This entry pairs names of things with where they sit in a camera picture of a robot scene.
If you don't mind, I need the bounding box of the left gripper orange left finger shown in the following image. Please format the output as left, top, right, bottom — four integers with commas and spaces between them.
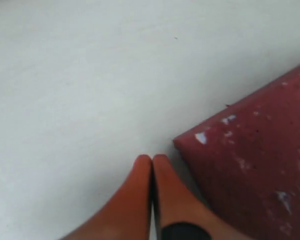
63, 154, 153, 240

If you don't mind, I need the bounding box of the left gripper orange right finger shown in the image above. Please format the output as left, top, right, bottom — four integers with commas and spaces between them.
152, 154, 243, 240

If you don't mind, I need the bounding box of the large red brick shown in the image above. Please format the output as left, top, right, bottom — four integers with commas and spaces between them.
173, 65, 300, 240

